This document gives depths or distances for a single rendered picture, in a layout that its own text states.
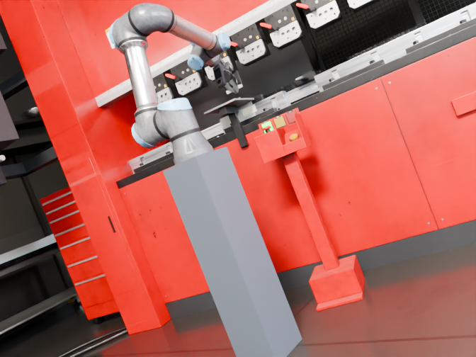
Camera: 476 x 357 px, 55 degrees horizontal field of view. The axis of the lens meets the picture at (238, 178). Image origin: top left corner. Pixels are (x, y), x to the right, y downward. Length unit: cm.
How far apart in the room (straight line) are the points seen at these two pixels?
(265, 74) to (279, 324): 173
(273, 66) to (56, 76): 129
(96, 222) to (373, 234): 155
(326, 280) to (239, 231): 55
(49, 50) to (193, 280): 153
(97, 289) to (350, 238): 190
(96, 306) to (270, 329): 203
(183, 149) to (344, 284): 90
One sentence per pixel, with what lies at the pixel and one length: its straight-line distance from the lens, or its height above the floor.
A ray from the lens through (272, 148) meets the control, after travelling 196.
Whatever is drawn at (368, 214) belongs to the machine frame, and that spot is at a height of 26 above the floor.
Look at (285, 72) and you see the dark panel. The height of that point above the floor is 113.
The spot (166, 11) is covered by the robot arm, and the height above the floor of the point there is 134.
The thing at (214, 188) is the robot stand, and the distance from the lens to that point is 158.
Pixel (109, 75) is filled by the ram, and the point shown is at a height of 148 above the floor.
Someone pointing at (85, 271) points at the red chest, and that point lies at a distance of 346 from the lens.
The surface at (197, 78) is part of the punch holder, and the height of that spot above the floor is 122.
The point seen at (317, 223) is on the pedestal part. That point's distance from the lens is 203.
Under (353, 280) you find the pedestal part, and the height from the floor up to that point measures 7.
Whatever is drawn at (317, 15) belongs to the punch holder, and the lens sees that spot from 234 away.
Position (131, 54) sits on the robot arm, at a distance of 186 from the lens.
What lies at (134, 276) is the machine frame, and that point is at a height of 32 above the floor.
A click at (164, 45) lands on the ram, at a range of 266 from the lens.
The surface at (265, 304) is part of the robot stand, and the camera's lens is 167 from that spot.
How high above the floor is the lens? 68
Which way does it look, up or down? 1 degrees down
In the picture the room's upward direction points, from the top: 22 degrees counter-clockwise
